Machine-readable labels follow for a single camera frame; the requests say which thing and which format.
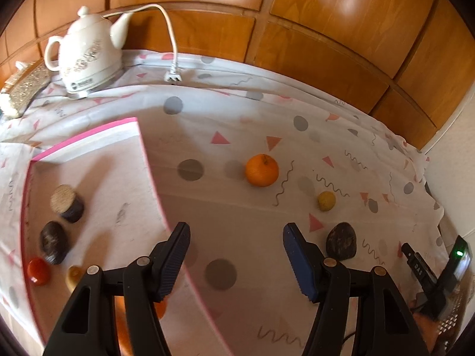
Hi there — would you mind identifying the large orange with stem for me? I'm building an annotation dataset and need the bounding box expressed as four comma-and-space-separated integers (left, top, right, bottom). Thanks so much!
114, 297, 167, 356

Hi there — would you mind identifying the red tomato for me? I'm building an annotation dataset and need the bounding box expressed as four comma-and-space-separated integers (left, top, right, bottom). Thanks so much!
26, 257, 51, 286

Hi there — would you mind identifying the dark round water chestnut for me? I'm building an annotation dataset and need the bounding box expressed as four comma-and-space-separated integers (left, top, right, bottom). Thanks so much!
39, 221, 70, 265

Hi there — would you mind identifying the large dark water chestnut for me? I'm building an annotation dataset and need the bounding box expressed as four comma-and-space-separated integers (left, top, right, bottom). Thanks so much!
326, 222, 357, 261

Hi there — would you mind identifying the small cut dark cylinder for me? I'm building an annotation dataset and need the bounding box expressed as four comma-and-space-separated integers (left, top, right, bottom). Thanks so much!
50, 184, 85, 223

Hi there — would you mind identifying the yellow-brown small round fruit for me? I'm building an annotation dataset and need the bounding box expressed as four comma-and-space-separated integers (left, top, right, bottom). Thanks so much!
316, 191, 337, 212

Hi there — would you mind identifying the small orange tangerine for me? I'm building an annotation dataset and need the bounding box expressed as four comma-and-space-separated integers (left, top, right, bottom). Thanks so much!
245, 153, 279, 187

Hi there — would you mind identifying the person's left hand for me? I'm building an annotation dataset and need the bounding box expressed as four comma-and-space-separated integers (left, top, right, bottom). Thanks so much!
413, 313, 439, 353

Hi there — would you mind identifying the pink-edged cardboard tray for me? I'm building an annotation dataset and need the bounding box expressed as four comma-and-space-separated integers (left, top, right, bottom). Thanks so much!
21, 117, 230, 355

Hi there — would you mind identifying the white patterned tablecloth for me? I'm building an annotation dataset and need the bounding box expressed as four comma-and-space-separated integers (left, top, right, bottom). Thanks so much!
1, 52, 448, 355

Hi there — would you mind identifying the ornate tissue box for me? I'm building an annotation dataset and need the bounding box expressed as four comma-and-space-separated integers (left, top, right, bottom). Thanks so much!
1, 58, 51, 119

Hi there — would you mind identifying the white ceramic electric kettle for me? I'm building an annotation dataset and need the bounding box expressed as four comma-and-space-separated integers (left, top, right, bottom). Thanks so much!
43, 6, 132, 99

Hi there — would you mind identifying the white kettle power cord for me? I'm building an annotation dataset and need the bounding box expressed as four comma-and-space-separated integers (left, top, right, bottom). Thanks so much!
101, 2, 184, 84

